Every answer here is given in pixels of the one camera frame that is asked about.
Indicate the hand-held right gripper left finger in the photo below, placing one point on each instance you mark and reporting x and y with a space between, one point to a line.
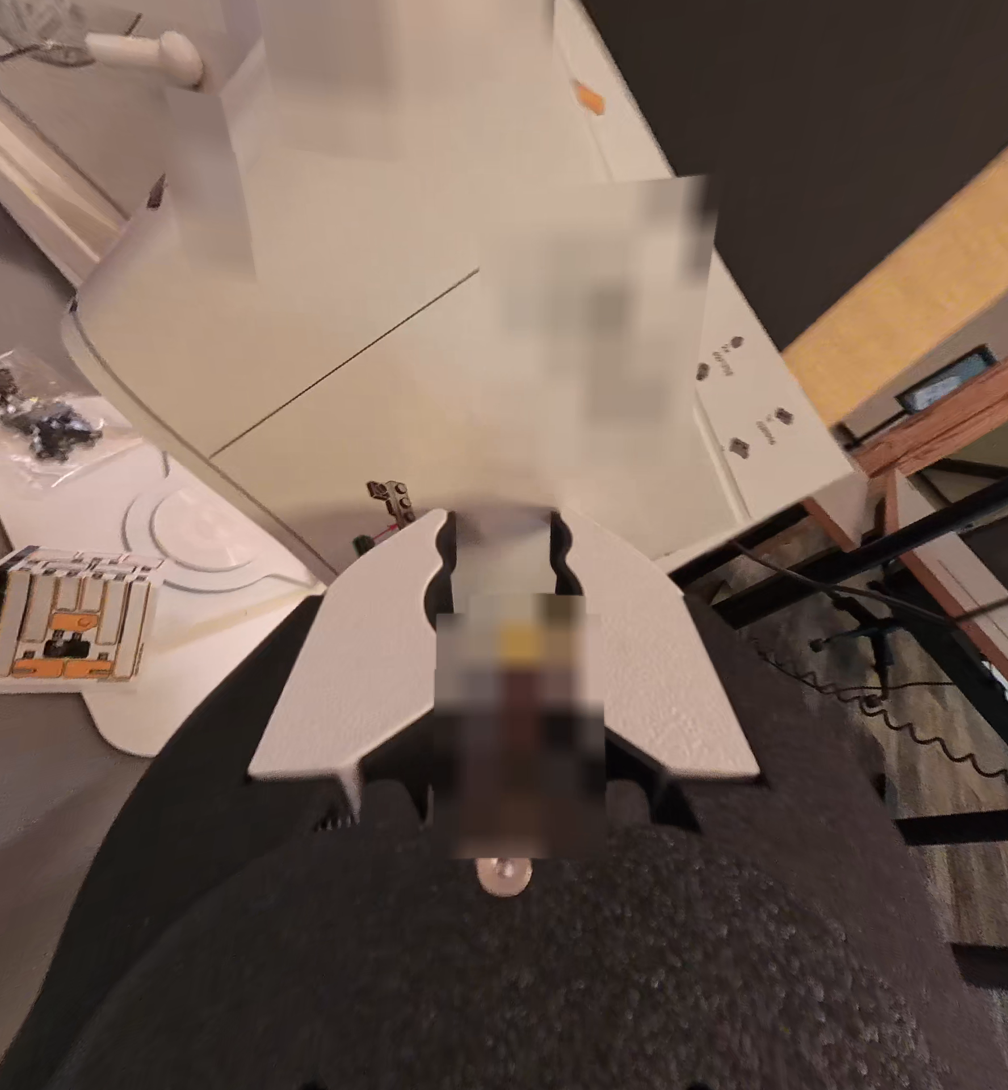
359 664

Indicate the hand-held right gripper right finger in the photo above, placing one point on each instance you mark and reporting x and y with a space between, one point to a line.
674 681

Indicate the lego instruction booklet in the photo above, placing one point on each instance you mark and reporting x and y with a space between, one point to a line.
368 341

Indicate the lego sticker sheet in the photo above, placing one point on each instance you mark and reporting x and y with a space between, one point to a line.
61 613

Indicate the black metal pole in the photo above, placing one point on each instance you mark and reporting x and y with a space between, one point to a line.
810 562

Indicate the clear bag of black parts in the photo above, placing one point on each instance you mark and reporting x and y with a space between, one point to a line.
44 417

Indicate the small screen on stand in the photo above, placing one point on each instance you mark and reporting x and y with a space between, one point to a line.
947 383

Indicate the black flat panel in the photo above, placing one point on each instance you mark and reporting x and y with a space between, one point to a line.
853 128

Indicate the wooden post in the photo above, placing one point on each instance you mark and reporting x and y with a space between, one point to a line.
955 417

